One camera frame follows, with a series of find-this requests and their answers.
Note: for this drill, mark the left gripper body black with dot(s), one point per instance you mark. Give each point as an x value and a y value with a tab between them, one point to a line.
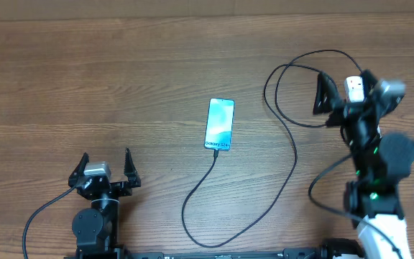
121	189

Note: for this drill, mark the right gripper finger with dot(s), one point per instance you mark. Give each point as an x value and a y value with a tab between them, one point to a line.
327	95
369	81

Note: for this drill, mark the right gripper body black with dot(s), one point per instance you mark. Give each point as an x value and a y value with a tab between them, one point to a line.
353	131

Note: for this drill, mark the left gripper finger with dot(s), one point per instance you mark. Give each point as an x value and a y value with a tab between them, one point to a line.
78	172
130	171

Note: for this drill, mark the white power strip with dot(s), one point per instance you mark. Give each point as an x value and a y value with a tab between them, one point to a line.
354	89

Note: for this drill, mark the smartphone with blue screen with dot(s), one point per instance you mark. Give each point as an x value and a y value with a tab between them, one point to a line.
219	124

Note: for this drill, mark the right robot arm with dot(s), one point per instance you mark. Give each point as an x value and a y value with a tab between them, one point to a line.
372	201

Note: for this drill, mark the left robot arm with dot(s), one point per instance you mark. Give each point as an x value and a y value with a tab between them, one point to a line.
96	228

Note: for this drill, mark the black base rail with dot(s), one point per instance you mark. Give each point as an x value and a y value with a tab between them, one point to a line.
287	253

